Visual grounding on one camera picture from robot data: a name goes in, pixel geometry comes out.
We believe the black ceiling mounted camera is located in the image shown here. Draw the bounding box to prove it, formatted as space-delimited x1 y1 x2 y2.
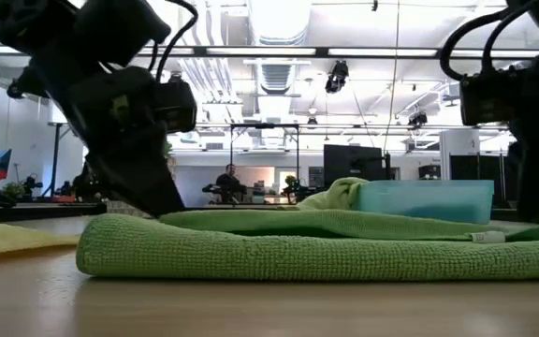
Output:
407 111 429 128
324 59 350 95

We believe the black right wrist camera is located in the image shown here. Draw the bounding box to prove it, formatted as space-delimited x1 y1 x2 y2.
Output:
459 73 526 126

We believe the thin hanging ceiling cable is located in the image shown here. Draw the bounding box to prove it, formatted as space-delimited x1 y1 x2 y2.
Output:
381 0 401 154

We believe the lime green microfiber towel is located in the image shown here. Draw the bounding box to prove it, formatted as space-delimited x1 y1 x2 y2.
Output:
278 176 371 212

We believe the translucent teal plastic bin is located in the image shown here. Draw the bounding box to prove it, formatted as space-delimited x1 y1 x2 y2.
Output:
353 179 496 225

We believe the small background plant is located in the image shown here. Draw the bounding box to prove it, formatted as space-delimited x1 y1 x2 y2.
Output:
1 181 32 203

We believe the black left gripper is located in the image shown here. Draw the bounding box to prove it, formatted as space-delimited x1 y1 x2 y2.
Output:
7 63 187 220

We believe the black left wrist camera cable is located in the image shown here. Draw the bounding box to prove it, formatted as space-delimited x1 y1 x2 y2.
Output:
149 0 200 84

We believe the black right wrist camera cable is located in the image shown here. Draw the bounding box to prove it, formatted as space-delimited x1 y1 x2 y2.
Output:
439 7 539 83

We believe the yellow microfiber towel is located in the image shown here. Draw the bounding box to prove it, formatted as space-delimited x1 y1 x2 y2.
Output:
0 219 81 262

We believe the person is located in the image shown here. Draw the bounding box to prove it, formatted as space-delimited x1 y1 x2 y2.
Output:
70 162 107 202
215 163 247 203

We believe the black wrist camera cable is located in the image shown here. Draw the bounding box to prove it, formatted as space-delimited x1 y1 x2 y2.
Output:
439 7 539 83
149 0 200 84

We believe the black background stand frame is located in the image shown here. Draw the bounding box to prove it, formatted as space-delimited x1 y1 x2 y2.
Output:
47 121 72 203

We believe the small black background monitor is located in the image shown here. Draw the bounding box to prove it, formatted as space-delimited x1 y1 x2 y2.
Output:
417 164 443 181

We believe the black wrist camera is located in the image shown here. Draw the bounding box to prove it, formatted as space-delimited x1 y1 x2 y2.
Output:
154 77 199 134
459 73 526 126

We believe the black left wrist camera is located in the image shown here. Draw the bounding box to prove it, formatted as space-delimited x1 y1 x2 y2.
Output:
154 77 199 134

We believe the black background partition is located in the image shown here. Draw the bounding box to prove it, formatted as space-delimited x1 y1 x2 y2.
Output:
449 154 518 210

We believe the black overhead crossbeam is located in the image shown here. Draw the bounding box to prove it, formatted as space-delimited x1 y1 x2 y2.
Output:
0 44 539 61

